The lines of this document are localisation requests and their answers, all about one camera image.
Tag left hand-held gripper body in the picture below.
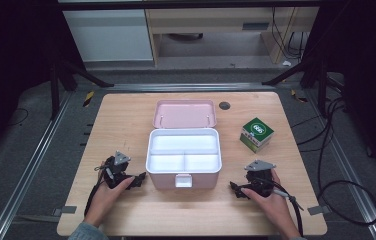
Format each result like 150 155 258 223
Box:
103 150 134 190

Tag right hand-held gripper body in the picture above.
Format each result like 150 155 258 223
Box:
244 159 277 198

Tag green and white carton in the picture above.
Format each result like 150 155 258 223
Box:
239 116 275 154

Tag pink storage box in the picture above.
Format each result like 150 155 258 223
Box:
145 99 223 191

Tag person's right hand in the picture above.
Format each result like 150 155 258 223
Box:
240 168 299 235

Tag person's left hand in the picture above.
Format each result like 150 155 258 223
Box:
84 161 136 228

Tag yellow black striped tape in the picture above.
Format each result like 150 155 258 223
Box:
290 88 309 103
82 90 96 108

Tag black metal stand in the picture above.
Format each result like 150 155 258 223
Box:
48 49 115 121
261 49 331 118

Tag white cabinet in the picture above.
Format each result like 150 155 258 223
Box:
62 8 154 63

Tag light wooden desk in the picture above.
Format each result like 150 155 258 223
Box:
144 6 320 66

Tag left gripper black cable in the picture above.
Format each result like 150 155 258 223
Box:
83 164 110 217

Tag grey table bracket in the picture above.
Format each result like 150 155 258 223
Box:
307 205 332 216
52 205 78 217

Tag black looped floor cable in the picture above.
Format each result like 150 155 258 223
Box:
290 95 376 228

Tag metal floor rail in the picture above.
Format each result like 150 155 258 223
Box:
0 91 74 240
105 82 277 93
305 89 376 240

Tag thin black floor cable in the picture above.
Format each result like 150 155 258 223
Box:
5 107 30 128

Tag black hanging cables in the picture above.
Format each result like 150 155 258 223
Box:
270 7 311 61

